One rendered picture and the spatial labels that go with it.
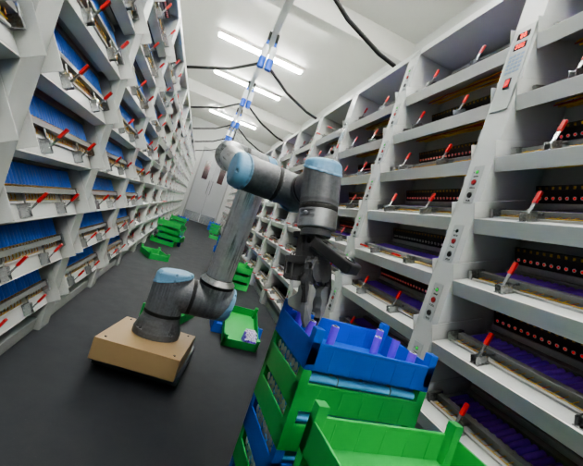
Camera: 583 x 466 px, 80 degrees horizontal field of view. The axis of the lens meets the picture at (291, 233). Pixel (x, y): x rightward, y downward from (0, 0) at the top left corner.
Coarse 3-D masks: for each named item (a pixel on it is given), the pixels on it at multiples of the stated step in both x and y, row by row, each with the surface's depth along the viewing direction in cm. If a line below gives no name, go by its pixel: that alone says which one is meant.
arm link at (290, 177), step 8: (288, 176) 87; (296, 176) 87; (288, 184) 87; (280, 192) 87; (288, 192) 87; (280, 200) 88; (288, 200) 88; (296, 200) 86; (288, 208) 94; (296, 208) 91
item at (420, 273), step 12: (360, 240) 174; (372, 240) 176; (384, 240) 178; (396, 240) 172; (360, 252) 168; (384, 264) 146; (396, 264) 137; (408, 264) 130; (420, 264) 130; (432, 264) 116; (408, 276) 130; (420, 276) 122
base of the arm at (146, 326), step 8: (144, 312) 140; (136, 320) 141; (144, 320) 138; (152, 320) 138; (160, 320) 138; (168, 320) 140; (176, 320) 143; (136, 328) 137; (144, 328) 136; (152, 328) 136; (160, 328) 137; (168, 328) 139; (176, 328) 143; (144, 336) 136; (152, 336) 136; (160, 336) 137; (168, 336) 139; (176, 336) 142
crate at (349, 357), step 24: (288, 312) 82; (288, 336) 76; (312, 336) 66; (360, 336) 91; (384, 336) 92; (312, 360) 65; (336, 360) 67; (360, 360) 69; (384, 360) 71; (432, 360) 74; (384, 384) 71; (408, 384) 73
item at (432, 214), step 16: (416, 192) 166; (432, 192) 155; (448, 192) 145; (368, 208) 174; (384, 208) 159; (400, 208) 159; (416, 208) 147; (432, 208) 137; (448, 208) 128; (416, 224) 134; (432, 224) 125; (448, 224) 117
